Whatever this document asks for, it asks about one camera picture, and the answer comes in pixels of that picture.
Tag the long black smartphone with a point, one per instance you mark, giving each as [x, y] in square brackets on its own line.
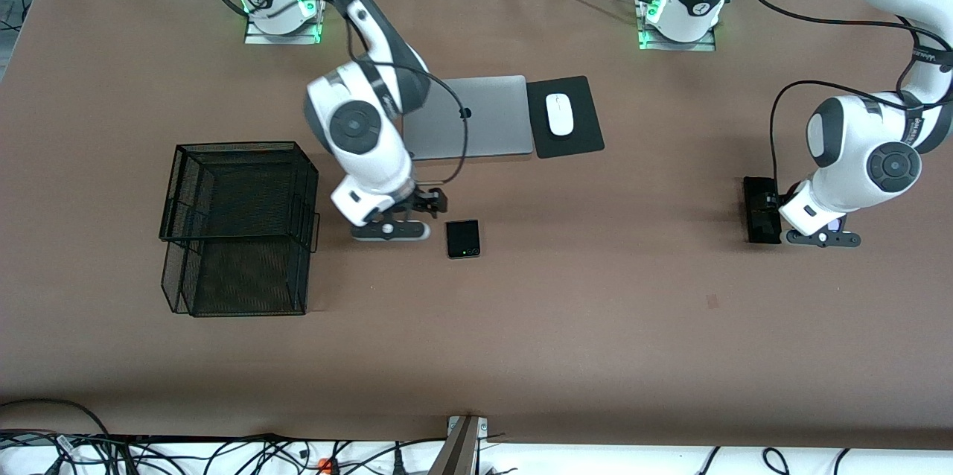
[759, 225]

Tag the small black flip phone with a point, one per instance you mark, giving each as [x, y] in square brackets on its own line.
[463, 237]

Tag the pale flip phone black circles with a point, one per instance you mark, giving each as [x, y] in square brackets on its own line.
[837, 224]

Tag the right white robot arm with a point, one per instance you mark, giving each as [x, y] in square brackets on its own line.
[357, 125]

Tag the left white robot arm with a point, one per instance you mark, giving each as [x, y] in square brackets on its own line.
[886, 162]

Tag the silver laptop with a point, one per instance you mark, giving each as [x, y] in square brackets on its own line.
[499, 125]

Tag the white computer mouse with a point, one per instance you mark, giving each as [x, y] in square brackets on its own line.
[560, 114]

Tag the black mouse pad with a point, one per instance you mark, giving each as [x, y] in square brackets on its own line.
[584, 140]

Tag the black mesh desk organizer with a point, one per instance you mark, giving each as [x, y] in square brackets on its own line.
[238, 192]

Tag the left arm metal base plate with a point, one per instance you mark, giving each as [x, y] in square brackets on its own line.
[700, 47]

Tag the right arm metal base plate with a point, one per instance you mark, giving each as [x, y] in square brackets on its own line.
[257, 38]

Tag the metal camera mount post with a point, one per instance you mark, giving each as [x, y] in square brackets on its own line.
[458, 453]

